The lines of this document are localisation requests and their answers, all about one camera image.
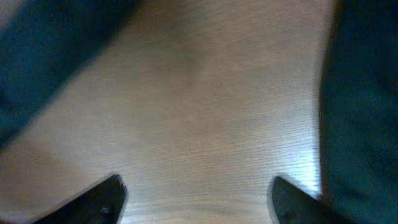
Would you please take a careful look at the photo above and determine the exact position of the black leggings red grey waistband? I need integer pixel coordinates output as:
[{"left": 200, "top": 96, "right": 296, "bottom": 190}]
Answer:
[{"left": 1, "top": 0, "right": 139, "bottom": 146}]

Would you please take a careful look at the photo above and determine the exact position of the black garment pile right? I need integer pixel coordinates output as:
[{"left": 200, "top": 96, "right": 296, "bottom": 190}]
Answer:
[{"left": 319, "top": 0, "right": 397, "bottom": 223}]

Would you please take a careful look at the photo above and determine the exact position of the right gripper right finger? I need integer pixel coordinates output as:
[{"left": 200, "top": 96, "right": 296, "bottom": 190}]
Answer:
[{"left": 271, "top": 176, "right": 354, "bottom": 224}]

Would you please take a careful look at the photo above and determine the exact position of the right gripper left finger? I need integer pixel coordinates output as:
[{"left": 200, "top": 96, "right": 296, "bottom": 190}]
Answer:
[{"left": 33, "top": 174, "right": 127, "bottom": 224}]

